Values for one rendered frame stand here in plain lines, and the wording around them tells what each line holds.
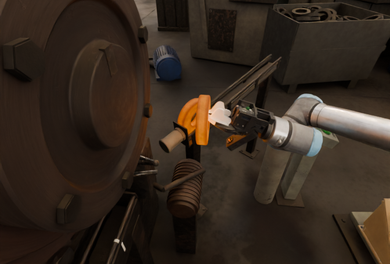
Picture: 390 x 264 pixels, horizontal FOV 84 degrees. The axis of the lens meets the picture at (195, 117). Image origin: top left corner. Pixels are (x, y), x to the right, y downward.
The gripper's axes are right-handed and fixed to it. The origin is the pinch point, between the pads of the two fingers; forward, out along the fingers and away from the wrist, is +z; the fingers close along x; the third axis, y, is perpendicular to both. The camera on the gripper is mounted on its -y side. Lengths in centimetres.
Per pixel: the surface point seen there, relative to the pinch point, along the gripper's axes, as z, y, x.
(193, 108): 2.8, -8.8, -13.8
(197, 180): -7.2, -32.0, 0.2
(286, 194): -70, -61, -30
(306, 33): -83, 5, -161
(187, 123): 3.2, -14.6, -11.1
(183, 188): -2.3, -32.0, 5.8
